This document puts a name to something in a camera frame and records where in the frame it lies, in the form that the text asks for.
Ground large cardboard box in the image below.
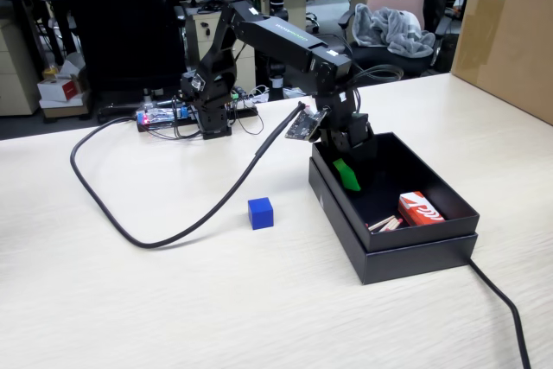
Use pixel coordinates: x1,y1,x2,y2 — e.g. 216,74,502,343
450,0,553,126

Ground thin black arm wires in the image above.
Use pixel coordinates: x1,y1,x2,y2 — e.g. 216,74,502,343
343,63,405,128

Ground blue cube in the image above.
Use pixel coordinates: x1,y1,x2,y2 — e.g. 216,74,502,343
247,196,276,231

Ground red and white matchbox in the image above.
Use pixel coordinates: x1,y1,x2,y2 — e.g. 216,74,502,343
397,190,446,228

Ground black office chair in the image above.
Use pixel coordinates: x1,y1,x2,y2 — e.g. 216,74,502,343
57,0,188,124

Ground black power cable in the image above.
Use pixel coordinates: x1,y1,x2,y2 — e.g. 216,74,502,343
465,256,533,369

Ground green cube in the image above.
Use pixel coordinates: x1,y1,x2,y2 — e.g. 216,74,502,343
332,158,362,193

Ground electronics controller board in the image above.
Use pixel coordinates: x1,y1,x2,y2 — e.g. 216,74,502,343
135,99,260,133

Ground thick black sleeved cable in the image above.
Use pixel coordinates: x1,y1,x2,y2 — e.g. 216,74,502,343
69,100,313,251

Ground white and red carton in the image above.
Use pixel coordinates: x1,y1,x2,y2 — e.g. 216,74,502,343
35,60,86,105

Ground grey blanket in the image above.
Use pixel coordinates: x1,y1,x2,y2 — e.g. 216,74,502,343
352,3,437,60

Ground beige under-desk cabinet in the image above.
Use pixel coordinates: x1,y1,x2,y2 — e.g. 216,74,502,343
188,9,257,94

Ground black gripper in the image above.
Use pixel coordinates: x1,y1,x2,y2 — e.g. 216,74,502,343
316,96,378,191

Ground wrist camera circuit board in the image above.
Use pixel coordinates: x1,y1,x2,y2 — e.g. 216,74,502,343
283,107,328,143

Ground black cardboard box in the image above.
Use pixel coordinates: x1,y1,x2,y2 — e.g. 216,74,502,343
308,130,481,286

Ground beige drawer cabinet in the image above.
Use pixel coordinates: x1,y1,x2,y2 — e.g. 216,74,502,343
0,17,43,118

